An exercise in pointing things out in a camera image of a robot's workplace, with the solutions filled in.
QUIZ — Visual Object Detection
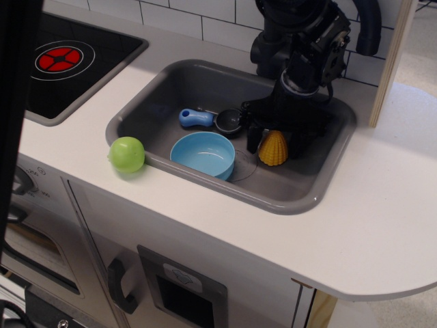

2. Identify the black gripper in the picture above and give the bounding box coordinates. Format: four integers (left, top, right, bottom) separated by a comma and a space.
240, 79, 333, 159

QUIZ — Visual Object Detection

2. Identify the yellow toy corn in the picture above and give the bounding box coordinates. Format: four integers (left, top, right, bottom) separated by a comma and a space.
258, 131, 288, 167

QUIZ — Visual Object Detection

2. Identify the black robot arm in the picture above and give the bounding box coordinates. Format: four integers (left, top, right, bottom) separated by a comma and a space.
240, 1, 350, 156

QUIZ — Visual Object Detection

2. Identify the light blue bowl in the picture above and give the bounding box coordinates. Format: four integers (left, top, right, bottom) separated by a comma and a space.
170, 132, 236, 180

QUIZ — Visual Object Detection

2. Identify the grey sink basin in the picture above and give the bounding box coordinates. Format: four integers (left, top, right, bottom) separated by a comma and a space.
106, 59, 356, 215

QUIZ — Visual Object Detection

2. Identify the dark grey faucet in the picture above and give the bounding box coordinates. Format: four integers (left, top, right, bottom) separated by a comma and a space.
250, 0, 382, 80

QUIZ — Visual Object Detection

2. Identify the green toy ball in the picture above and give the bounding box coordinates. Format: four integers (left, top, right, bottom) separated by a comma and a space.
107, 137, 145, 174

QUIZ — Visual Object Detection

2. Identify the grey ice dispenser panel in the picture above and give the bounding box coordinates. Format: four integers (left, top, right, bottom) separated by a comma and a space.
137, 245, 229, 328

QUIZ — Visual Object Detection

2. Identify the black toy stove top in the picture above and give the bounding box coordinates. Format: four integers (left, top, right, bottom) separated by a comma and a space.
25, 13, 149, 126

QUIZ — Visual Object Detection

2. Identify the grey oven knob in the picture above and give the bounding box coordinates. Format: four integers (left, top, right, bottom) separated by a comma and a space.
12, 166, 36, 195

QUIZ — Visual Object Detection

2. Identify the grey oven door window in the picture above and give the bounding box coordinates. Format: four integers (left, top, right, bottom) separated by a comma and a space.
3, 203, 80, 295

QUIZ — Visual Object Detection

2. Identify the blue handled black scoop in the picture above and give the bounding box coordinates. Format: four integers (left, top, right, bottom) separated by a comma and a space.
178, 109, 242, 135

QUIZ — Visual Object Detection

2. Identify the wooden side post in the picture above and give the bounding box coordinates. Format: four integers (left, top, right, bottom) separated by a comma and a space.
369, 1, 418, 128

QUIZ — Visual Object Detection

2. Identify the black cabinet door handle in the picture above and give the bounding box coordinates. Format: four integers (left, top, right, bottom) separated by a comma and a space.
107, 258, 138, 314

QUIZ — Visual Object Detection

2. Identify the black cable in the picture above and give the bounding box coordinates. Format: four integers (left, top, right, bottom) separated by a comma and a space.
0, 302, 22, 328

